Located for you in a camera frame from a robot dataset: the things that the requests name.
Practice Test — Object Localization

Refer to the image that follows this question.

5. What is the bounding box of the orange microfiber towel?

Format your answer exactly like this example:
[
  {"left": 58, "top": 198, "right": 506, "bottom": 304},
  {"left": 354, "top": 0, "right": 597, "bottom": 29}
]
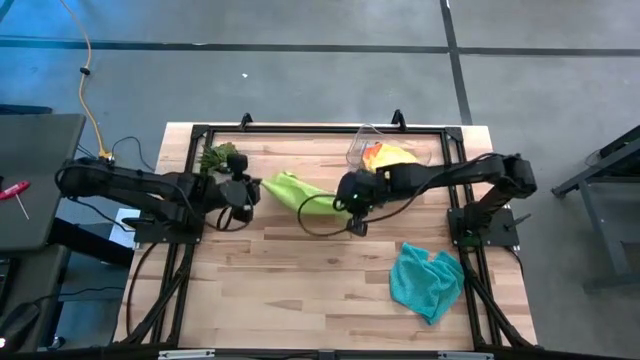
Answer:
[{"left": 362, "top": 144, "right": 385, "bottom": 172}]

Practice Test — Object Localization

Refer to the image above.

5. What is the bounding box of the yellow microfiber towel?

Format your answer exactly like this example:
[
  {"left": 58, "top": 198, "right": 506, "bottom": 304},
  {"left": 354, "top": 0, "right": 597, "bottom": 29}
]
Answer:
[{"left": 367, "top": 142, "right": 419, "bottom": 174}]

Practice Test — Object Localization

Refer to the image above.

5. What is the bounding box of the clear plastic bin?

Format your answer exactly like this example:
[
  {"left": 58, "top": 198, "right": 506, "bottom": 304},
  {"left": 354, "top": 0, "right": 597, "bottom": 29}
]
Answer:
[{"left": 346, "top": 123, "right": 434, "bottom": 175}]

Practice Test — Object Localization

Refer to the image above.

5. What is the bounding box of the lime green microfiber towel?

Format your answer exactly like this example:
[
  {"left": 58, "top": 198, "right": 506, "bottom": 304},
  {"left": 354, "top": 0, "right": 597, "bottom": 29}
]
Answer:
[{"left": 260, "top": 171, "right": 351, "bottom": 217}]

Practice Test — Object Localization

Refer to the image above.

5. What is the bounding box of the teal microfiber towel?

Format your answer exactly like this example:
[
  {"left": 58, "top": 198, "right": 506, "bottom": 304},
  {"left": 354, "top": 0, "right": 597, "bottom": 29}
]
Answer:
[{"left": 389, "top": 243, "right": 465, "bottom": 326}]

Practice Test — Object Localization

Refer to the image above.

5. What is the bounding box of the potted succulent plant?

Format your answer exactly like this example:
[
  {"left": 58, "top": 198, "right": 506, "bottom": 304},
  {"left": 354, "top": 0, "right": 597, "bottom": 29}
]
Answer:
[{"left": 198, "top": 142, "right": 240, "bottom": 175}]

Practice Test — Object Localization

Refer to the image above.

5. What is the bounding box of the white paper sheet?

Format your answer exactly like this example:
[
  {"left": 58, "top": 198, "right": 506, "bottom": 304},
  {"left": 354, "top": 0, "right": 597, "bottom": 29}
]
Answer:
[{"left": 108, "top": 207, "right": 141, "bottom": 249}]

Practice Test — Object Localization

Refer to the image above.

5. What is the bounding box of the grey side table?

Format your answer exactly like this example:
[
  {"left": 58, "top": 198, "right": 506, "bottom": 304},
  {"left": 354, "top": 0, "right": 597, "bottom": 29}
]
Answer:
[{"left": 0, "top": 113, "right": 87, "bottom": 251}]

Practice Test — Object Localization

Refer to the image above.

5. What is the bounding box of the grey metal stand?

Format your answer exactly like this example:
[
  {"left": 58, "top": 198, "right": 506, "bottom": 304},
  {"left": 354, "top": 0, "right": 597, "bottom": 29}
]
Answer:
[{"left": 552, "top": 124, "right": 640, "bottom": 291}]

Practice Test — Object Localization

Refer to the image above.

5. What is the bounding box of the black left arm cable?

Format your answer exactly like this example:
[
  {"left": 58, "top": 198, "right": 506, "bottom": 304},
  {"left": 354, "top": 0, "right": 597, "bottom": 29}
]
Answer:
[{"left": 204, "top": 204, "right": 251, "bottom": 234}]

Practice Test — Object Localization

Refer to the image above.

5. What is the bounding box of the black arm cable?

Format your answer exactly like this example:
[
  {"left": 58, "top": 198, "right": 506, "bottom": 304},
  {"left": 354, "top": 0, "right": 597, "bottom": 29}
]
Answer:
[
  {"left": 297, "top": 192, "right": 431, "bottom": 238},
  {"left": 204, "top": 204, "right": 251, "bottom": 234}
]

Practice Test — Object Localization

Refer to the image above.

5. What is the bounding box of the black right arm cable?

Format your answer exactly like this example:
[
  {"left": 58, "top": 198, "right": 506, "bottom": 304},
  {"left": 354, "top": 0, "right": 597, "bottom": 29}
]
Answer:
[{"left": 297, "top": 192, "right": 431, "bottom": 238}]

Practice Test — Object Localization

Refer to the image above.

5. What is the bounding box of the black aluminium table frame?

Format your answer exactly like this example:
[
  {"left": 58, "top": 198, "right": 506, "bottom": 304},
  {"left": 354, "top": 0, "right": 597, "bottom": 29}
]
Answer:
[{"left": 112, "top": 109, "right": 539, "bottom": 351}]

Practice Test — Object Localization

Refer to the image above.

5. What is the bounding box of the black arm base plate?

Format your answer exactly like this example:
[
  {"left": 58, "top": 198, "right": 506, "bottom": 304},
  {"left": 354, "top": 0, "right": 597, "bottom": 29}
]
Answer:
[
  {"left": 448, "top": 207, "right": 521, "bottom": 249},
  {"left": 132, "top": 204, "right": 206, "bottom": 245}
]

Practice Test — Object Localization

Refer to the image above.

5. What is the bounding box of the yellow extension cable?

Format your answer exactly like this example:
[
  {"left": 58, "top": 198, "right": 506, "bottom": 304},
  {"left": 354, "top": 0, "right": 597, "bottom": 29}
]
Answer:
[{"left": 59, "top": 0, "right": 115, "bottom": 164}]

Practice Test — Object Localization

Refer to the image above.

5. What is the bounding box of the red-handled screwdriver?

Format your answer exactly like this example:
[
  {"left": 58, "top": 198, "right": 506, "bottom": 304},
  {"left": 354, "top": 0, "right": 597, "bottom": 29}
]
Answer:
[{"left": 0, "top": 180, "right": 32, "bottom": 221}]

